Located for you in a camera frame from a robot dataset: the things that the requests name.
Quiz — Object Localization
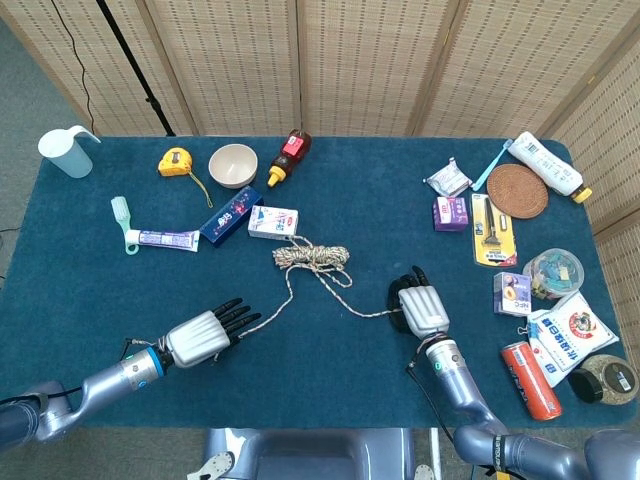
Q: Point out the long dark blue box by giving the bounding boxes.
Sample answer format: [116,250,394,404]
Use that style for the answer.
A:
[198,185,265,249]

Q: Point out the yellow tape measure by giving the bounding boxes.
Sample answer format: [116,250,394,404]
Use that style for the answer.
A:
[157,147,214,209]

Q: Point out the blue felt table cloth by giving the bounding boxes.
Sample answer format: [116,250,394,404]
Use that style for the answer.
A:
[0,135,640,430]

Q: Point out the purple juice carton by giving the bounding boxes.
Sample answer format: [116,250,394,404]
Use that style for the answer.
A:
[493,271,533,317]

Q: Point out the white table leg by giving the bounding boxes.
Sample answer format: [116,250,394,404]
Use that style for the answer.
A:
[429,428,442,480]

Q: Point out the thin black hanging cable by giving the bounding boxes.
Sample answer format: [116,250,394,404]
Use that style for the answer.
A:
[49,0,97,135]

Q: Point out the black tripod stand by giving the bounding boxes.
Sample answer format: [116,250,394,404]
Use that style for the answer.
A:
[95,0,177,137]

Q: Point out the honey bottle yellow cap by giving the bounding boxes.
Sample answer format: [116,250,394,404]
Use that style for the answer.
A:
[266,128,313,189]

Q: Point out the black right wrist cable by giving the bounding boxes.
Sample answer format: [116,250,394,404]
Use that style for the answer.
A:
[405,349,459,441]

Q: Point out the round brown woven coaster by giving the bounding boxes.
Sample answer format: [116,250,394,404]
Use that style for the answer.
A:
[486,163,550,220]

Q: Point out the white plastic pitcher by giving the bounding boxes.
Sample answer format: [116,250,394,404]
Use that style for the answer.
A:
[37,124,102,179]

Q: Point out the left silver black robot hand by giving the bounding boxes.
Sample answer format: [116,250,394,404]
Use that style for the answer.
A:
[163,297,263,370]

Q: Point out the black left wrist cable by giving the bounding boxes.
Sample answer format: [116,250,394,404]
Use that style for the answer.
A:
[122,337,166,352]

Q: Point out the white blue salt bag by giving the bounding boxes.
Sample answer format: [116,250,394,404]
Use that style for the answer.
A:
[527,290,620,389]

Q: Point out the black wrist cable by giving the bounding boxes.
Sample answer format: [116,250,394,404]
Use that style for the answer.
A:
[405,349,459,441]
[122,337,166,352]

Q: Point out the red drink can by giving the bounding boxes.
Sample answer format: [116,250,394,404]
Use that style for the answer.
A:
[500,340,564,422]

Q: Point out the razor in yellow blister pack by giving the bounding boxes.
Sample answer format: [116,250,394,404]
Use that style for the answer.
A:
[470,193,519,268]

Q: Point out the mint green brush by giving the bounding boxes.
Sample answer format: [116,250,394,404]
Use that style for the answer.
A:
[110,195,140,257]

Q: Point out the purple tissue pack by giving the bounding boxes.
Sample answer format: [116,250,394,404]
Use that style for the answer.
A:
[432,196,471,233]

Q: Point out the spice jar black lid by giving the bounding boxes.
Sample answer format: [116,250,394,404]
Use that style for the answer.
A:
[568,353,640,405]

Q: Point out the white bottle yellow cap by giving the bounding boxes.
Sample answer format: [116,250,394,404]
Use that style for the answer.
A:
[513,130,594,204]

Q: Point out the white wipes packet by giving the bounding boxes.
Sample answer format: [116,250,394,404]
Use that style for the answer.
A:
[424,157,474,198]

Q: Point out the blue-grey robot torso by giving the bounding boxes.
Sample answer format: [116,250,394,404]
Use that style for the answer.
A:
[202,428,416,480]

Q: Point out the light blue toothbrush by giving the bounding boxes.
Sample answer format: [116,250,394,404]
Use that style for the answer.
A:
[471,138,514,192]

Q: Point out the beige bowl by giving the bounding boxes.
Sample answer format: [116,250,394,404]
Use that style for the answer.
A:
[208,143,260,190]

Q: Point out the white purple toothpaste tube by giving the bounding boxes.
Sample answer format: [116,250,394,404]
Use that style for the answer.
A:
[124,228,202,254]

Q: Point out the clear tub of clips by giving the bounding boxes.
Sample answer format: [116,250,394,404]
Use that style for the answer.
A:
[522,248,586,301]

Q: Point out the speckled beige rope bundle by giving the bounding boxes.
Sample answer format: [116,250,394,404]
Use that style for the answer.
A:
[213,234,404,362]

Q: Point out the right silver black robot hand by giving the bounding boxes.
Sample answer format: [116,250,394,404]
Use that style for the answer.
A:
[387,265,451,339]

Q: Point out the white blue milk carton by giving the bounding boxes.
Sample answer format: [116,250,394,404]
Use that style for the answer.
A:
[247,204,300,240]

